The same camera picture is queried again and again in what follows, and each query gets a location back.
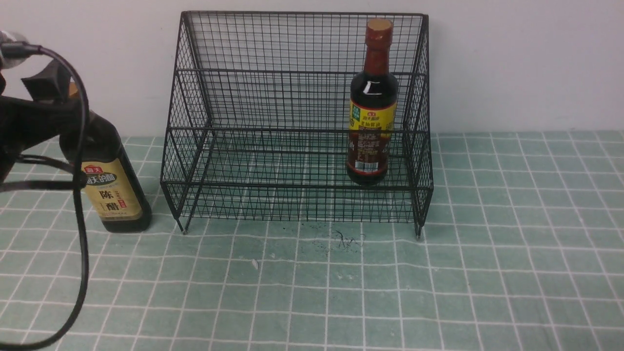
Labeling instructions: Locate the soy sauce bottle red cap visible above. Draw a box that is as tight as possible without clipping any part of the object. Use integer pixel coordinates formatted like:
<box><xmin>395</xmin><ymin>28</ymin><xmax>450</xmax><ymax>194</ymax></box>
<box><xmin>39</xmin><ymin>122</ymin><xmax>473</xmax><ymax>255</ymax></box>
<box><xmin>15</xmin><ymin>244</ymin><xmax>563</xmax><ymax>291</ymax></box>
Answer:
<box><xmin>346</xmin><ymin>18</ymin><xmax>399</xmax><ymax>186</ymax></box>

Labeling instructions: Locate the vinegar bottle with gold cap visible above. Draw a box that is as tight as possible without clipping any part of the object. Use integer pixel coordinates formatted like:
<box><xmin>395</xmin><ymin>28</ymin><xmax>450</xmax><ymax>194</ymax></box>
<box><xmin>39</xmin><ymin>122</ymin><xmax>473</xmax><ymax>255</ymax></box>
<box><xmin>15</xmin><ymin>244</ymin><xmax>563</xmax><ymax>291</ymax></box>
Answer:
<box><xmin>81</xmin><ymin>111</ymin><xmax>152</xmax><ymax>233</ymax></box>

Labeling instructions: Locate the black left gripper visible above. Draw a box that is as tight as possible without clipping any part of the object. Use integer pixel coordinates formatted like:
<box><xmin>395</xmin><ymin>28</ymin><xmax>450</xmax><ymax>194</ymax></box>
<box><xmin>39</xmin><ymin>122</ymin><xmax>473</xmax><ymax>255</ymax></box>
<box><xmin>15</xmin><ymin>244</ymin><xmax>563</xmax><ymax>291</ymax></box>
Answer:
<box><xmin>0</xmin><ymin>61</ymin><xmax>81</xmax><ymax>181</ymax></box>

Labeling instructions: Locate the black cable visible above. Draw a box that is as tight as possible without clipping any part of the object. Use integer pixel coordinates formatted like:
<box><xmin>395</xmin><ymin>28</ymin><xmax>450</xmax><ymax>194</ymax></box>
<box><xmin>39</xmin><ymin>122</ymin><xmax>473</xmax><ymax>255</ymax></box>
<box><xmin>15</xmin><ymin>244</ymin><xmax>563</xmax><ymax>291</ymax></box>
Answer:
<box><xmin>0</xmin><ymin>43</ymin><xmax>91</xmax><ymax>351</ymax></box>

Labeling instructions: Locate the green checkered tablecloth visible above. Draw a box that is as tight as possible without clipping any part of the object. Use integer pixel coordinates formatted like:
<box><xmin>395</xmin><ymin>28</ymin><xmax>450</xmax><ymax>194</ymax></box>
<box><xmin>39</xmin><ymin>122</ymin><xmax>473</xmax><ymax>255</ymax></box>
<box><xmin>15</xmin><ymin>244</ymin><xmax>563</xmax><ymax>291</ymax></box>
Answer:
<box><xmin>0</xmin><ymin>131</ymin><xmax>624</xmax><ymax>351</ymax></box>

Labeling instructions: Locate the black wire mesh rack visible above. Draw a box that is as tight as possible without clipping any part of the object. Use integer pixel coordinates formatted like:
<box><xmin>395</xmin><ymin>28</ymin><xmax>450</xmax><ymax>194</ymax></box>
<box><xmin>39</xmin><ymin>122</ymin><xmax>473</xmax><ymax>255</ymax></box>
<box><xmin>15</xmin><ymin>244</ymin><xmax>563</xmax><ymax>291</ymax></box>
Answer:
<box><xmin>160</xmin><ymin>10</ymin><xmax>434</xmax><ymax>238</ymax></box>

